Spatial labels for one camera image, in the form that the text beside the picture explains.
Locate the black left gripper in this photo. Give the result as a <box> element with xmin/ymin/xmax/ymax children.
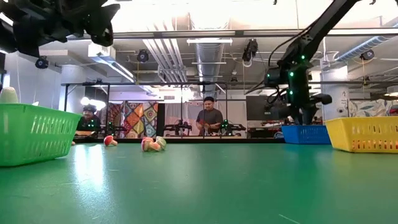
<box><xmin>40</xmin><ymin>0</ymin><xmax>121</xmax><ymax>47</ymax></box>

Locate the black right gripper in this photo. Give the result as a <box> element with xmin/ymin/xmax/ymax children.
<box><xmin>266</xmin><ymin>93</ymin><xmax>333</xmax><ymax>126</ymax></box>

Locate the yellow plastic basket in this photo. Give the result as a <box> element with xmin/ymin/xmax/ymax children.
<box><xmin>325</xmin><ymin>116</ymin><xmax>398</xmax><ymax>154</ymax></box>

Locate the white toy daikon radish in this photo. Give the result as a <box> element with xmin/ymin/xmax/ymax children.
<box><xmin>0</xmin><ymin>86</ymin><xmax>19</xmax><ymax>105</ymax></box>

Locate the green plastic basket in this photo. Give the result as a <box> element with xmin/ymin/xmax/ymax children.
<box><xmin>0</xmin><ymin>103</ymin><xmax>83</xmax><ymax>167</ymax></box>

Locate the blue plastic basket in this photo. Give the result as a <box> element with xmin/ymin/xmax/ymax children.
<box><xmin>281</xmin><ymin>124</ymin><xmax>332</xmax><ymax>145</ymax></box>

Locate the white pillar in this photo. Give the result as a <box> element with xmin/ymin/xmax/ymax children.
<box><xmin>320</xmin><ymin>67</ymin><xmax>351</xmax><ymax>125</ymax></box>

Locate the black monitor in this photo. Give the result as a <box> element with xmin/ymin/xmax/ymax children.
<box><xmin>245</xmin><ymin>95</ymin><xmax>289</xmax><ymax>121</ymax></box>

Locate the person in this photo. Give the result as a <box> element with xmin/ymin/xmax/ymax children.
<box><xmin>195</xmin><ymin>96</ymin><xmax>224</xmax><ymax>137</ymax></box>
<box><xmin>76</xmin><ymin>104</ymin><xmax>103</xmax><ymax>138</ymax></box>

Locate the grey ceiling beam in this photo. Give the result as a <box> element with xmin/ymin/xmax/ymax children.
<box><xmin>113</xmin><ymin>28</ymin><xmax>398</xmax><ymax>39</ymax></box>

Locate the white ceiling light bar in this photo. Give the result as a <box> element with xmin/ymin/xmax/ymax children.
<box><xmin>186</xmin><ymin>38</ymin><xmax>233</xmax><ymax>45</ymax></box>

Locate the colourful patchwork quilt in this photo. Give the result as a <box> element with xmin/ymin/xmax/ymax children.
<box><xmin>107</xmin><ymin>101</ymin><xmax>159</xmax><ymax>139</ymax></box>

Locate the black upright panel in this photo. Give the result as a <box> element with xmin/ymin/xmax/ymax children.
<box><xmin>156</xmin><ymin>102</ymin><xmax>166</xmax><ymax>139</ymax></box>

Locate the white hanging sheet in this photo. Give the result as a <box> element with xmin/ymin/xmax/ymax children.
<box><xmin>164</xmin><ymin>101</ymin><xmax>246</xmax><ymax>138</ymax></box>

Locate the black ceiling camera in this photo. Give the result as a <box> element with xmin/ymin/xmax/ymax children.
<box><xmin>359</xmin><ymin>49</ymin><xmax>376</xmax><ymax>62</ymax></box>
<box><xmin>241</xmin><ymin>39</ymin><xmax>259</xmax><ymax>68</ymax></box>
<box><xmin>136</xmin><ymin>49</ymin><xmax>150</xmax><ymax>63</ymax></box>
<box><xmin>34</xmin><ymin>55</ymin><xmax>50</xmax><ymax>70</ymax></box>

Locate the floral wall cloth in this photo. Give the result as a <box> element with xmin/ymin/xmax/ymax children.
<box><xmin>348</xmin><ymin>98</ymin><xmax>391</xmax><ymax>118</ymax></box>

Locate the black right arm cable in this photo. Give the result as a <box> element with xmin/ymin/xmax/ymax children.
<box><xmin>267</xmin><ymin>18</ymin><xmax>315</xmax><ymax>68</ymax></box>

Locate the black metal rig frame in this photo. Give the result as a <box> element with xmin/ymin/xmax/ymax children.
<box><xmin>60</xmin><ymin>79</ymin><xmax>379</xmax><ymax>139</ymax></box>

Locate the silver flexible duct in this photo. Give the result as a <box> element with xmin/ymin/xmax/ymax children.
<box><xmin>334</xmin><ymin>34</ymin><xmax>398</xmax><ymax>63</ymax></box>

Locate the silver ceiling duct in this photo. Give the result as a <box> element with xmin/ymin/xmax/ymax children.
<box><xmin>194</xmin><ymin>42</ymin><xmax>225</xmax><ymax>100</ymax></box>

